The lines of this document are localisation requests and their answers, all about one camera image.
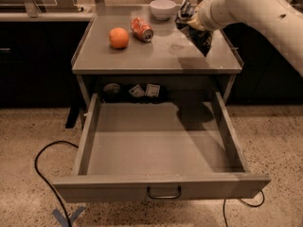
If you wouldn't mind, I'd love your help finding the black floor cable left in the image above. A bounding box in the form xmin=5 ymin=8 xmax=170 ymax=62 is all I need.
xmin=34 ymin=140 xmax=80 ymax=227

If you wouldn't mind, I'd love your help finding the open grey drawer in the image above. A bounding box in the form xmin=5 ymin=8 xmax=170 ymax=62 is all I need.
xmin=53 ymin=92 xmax=271 ymax=202

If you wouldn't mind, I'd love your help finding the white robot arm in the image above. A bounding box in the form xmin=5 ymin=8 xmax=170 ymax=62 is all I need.
xmin=187 ymin=0 xmax=303 ymax=76

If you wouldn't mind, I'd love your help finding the red soda can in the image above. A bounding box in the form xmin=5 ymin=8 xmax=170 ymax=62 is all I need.
xmin=131 ymin=17 xmax=153 ymax=43

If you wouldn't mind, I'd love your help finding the dark round object under counter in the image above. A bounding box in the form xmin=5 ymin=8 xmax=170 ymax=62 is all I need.
xmin=102 ymin=83 xmax=121 ymax=99

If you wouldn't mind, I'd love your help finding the white bowl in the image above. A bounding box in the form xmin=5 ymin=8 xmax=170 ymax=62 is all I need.
xmin=150 ymin=0 xmax=176 ymax=20

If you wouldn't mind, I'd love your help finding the blue tape floor mark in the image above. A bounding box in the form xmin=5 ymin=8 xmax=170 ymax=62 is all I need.
xmin=52 ymin=206 xmax=85 ymax=227

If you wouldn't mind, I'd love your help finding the orange fruit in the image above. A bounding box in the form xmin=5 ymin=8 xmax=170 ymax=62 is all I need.
xmin=109 ymin=27 xmax=129 ymax=49

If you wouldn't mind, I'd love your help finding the white label card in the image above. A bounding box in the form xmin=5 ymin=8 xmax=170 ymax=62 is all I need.
xmin=145 ymin=84 xmax=160 ymax=97
xmin=129 ymin=84 xmax=145 ymax=98

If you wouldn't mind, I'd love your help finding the black floor cable right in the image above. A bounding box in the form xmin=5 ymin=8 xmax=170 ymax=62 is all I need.
xmin=223 ymin=190 xmax=266 ymax=227

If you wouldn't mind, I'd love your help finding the grey cabinet counter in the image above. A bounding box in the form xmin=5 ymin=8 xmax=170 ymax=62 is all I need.
xmin=72 ymin=6 xmax=242 ymax=103

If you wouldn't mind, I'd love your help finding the white label card right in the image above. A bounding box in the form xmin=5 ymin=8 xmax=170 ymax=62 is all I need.
xmin=145 ymin=84 xmax=160 ymax=97

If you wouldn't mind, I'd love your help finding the black floor cable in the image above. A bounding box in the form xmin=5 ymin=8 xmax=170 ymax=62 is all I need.
xmin=34 ymin=140 xmax=80 ymax=227
xmin=223 ymin=190 xmax=266 ymax=227

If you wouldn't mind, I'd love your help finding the black drawer handle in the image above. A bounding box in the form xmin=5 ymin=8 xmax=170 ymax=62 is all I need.
xmin=147 ymin=186 xmax=182 ymax=200

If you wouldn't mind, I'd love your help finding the white label card left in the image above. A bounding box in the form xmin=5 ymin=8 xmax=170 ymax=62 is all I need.
xmin=129 ymin=84 xmax=145 ymax=98

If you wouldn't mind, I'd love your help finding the blue chip bag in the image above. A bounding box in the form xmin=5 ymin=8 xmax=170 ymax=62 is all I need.
xmin=175 ymin=0 xmax=213 ymax=56

